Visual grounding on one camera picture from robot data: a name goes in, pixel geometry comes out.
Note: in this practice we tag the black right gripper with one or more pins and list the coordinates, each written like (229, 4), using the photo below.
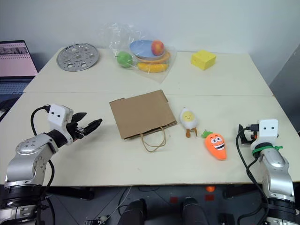
(247, 138)

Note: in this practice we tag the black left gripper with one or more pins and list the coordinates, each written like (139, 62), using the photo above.
(74, 131)

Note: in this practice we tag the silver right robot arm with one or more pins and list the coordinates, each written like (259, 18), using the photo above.
(276, 168)

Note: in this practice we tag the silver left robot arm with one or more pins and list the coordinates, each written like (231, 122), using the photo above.
(25, 161)

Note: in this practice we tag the brown paper bag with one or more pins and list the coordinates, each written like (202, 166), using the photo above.
(143, 114)

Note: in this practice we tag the clear plastic bag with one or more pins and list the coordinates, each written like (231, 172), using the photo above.
(162, 75)

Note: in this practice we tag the orange carrot plush toy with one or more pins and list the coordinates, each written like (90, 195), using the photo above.
(215, 145)

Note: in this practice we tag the green zip tie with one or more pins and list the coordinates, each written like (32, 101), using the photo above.
(264, 147)

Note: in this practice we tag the egg plush toy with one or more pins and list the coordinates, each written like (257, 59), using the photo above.
(188, 117)

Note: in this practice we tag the black table base bar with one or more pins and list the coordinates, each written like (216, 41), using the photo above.
(70, 193)
(243, 193)

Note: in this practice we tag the perforated round metal plate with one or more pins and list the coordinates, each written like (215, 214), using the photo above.
(78, 56)

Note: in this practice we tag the small orange ball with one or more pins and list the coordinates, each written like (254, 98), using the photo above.
(210, 188)

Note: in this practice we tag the green apple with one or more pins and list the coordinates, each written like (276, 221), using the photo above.
(124, 59)

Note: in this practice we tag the yellow cheese block toy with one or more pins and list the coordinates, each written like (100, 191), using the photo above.
(202, 59)

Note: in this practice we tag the yellow banana toy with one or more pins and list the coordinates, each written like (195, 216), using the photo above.
(152, 68)

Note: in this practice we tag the orange plate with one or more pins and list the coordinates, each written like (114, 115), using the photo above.
(153, 61)

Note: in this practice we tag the blue plate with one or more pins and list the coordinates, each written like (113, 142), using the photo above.
(140, 48)

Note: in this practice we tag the open laptop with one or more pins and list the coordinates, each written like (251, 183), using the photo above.
(14, 61)

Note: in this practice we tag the dark rounded shape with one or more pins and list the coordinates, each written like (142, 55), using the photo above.
(133, 211)
(194, 211)

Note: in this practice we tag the red apple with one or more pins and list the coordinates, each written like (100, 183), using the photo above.
(157, 47)

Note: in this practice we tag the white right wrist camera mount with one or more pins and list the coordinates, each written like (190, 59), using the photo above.
(267, 127)

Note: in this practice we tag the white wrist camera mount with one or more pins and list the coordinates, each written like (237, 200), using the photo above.
(57, 114)
(267, 127)

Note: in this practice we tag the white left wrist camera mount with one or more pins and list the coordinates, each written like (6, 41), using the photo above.
(57, 114)

